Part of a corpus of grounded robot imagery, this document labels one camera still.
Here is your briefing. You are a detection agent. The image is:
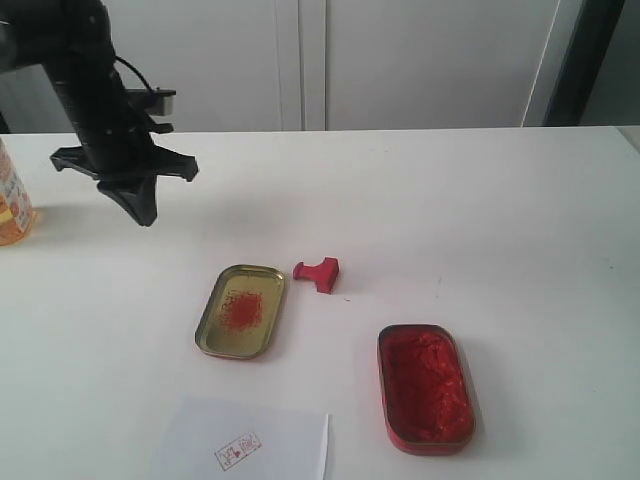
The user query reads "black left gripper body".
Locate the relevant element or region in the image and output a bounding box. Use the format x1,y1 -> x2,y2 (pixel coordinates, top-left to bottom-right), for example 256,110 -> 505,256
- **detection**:
51,112 -> 199,182

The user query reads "red rubber stamp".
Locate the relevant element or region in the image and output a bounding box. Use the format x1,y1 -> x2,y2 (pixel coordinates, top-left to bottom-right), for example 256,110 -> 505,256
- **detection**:
292,257 -> 340,294

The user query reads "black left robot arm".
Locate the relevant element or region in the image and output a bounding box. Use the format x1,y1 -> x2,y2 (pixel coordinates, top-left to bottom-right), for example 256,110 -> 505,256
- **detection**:
1,1 -> 199,227

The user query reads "red ink paste tin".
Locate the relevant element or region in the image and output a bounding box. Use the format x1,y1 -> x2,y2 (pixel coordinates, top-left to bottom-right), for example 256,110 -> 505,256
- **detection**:
377,324 -> 476,456

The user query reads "orange labelled bottle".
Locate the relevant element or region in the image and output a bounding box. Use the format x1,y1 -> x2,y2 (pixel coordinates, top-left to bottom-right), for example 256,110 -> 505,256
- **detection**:
0,142 -> 36,247

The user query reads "gold tin lid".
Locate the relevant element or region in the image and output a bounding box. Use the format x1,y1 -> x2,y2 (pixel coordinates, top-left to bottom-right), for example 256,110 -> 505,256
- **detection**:
195,264 -> 286,360

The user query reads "white paper sheet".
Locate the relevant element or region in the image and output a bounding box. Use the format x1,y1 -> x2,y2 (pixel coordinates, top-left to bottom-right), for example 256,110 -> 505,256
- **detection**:
148,399 -> 329,479

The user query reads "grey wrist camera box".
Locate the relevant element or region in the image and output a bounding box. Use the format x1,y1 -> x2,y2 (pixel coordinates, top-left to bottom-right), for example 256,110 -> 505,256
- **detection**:
127,89 -> 177,116

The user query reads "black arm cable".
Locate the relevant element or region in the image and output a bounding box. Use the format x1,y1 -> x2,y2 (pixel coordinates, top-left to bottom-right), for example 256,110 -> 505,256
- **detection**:
113,55 -> 154,94

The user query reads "white cable on wall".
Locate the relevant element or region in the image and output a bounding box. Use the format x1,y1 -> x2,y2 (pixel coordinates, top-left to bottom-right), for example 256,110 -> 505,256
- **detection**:
521,0 -> 565,128

